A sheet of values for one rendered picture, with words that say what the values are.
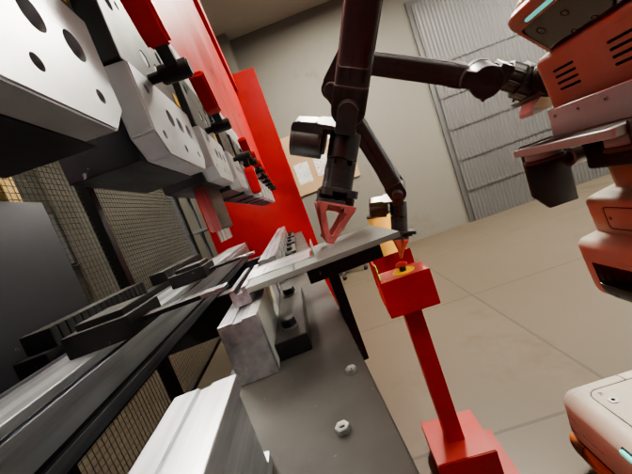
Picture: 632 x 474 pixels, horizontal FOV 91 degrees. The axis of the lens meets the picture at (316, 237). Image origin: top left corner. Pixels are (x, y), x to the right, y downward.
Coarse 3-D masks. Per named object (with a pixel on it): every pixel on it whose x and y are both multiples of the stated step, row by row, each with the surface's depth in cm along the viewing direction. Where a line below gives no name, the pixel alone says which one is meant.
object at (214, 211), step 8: (200, 192) 51; (208, 192) 51; (216, 192) 58; (200, 200) 51; (208, 200) 51; (216, 200) 55; (208, 208) 51; (216, 208) 53; (224, 208) 59; (208, 216) 51; (216, 216) 51; (224, 216) 56; (208, 224) 51; (216, 224) 51; (224, 224) 54; (232, 224) 61; (216, 232) 52; (224, 232) 56; (224, 240) 54
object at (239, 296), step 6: (258, 264) 70; (246, 270) 67; (240, 276) 62; (246, 276) 64; (240, 282) 57; (234, 288) 52; (240, 288) 55; (234, 294) 51; (240, 294) 51; (246, 294) 51; (234, 300) 51; (240, 300) 51; (246, 300) 51; (234, 306) 51; (240, 306) 51
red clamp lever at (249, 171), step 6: (246, 150) 70; (240, 156) 70; (246, 156) 70; (246, 162) 70; (246, 168) 70; (252, 168) 70; (246, 174) 70; (252, 174) 70; (252, 180) 70; (258, 180) 72; (252, 186) 70; (258, 186) 71; (252, 192) 71; (258, 192) 71
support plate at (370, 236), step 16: (336, 240) 64; (352, 240) 57; (368, 240) 51; (384, 240) 50; (288, 256) 66; (320, 256) 53; (336, 256) 49; (272, 272) 54; (288, 272) 49; (304, 272) 49; (256, 288) 49
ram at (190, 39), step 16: (160, 0) 55; (176, 0) 79; (192, 0) 139; (176, 16) 68; (192, 16) 109; (176, 32) 60; (192, 32) 89; (176, 48) 53; (192, 48) 75; (208, 48) 128; (192, 64) 65; (208, 64) 102; (208, 80) 84; (224, 80) 157; (224, 96) 119; (224, 112) 96; (240, 112) 202; (240, 128) 143
